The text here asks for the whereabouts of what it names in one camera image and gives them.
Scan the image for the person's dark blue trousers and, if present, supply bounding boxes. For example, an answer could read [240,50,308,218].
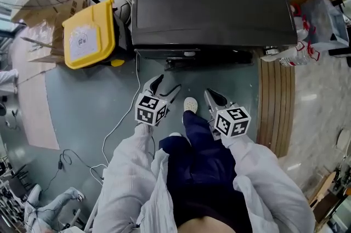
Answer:
[158,110,240,200]

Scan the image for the person's right forearm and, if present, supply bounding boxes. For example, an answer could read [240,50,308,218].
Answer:
[220,134,316,233]

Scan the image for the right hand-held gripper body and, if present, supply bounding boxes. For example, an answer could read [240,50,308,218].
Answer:
[210,105,252,141]

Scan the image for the white ribbed fabric garment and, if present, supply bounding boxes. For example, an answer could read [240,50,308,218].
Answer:
[135,149,179,233]

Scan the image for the person's left forearm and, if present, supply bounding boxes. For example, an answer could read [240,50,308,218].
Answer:
[92,122,165,233]

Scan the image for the cardboard box with warning label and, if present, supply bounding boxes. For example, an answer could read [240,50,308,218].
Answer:
[27,18,68,64]

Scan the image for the clear plastic bag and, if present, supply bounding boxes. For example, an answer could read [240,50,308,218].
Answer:
[301,0,350,50]

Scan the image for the clear plastic water bottle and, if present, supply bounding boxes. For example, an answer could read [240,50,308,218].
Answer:
[279,48,315,67]

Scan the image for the black cable with adapter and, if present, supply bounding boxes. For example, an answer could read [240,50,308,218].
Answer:
[41,149,106,200]

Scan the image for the black bin with yellow lid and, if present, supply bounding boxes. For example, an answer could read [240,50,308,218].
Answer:
[62,0,130,70]

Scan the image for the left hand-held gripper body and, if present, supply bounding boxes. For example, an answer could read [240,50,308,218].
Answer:
[134,88,171,127]

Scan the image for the person's black top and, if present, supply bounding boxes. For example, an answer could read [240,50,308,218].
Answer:
[175,190,249,233]

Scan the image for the long white cable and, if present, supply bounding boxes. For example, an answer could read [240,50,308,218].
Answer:
[89,52,142,186]

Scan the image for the black cart machine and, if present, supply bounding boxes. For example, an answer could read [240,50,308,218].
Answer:
[131,0,298,72]

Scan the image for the flat cardboard sheet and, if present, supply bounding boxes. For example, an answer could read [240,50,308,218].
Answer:
[18,67,61,150]

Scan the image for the person's right white shoe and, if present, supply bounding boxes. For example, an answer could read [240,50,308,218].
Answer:
[183,96,199,113]

